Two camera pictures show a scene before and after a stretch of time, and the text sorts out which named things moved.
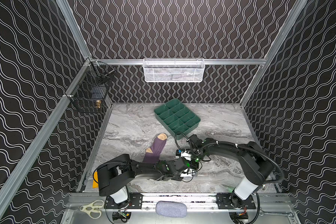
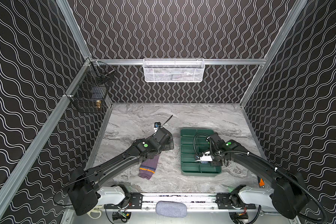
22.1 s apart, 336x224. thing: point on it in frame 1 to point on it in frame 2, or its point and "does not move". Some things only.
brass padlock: [98, 102] does not move
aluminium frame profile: [64, 7] does not move
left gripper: [186, 165] to [166, 138]
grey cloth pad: [171, 209] does not move
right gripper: [189, 148] to [215, 162]
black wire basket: [88, 95] does not move
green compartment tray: [177, 117] to [196, 154]
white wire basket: [171, 70] does not move
